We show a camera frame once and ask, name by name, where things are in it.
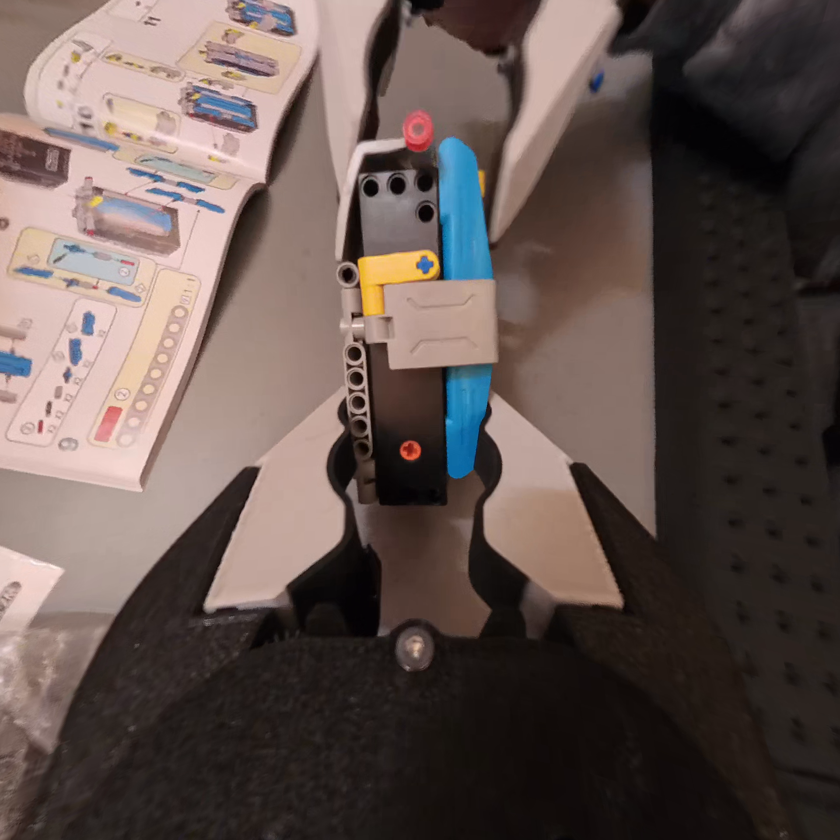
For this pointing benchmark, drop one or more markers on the instruction booklet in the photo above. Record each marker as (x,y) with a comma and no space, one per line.
(131,229)

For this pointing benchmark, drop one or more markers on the black perforated board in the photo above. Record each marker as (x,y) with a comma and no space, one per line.
(741,459)

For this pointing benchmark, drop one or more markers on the person's right hand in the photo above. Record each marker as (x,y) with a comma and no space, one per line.
(485,19)

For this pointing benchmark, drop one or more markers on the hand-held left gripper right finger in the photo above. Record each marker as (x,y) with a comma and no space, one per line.
(558,538)

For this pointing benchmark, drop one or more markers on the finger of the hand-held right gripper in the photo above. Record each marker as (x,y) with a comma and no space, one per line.
(551,98)
(348,79)

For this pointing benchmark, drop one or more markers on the grey blue toy brick model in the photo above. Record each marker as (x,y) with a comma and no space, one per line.
(407,367)

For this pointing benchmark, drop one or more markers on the blue sticker sheet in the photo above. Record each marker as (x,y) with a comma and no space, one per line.
(26,584)

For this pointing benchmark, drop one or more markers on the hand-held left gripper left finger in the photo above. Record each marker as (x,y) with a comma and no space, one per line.
(262,544)

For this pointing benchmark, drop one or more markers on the clear plastic bag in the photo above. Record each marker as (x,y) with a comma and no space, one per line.
(33,676)

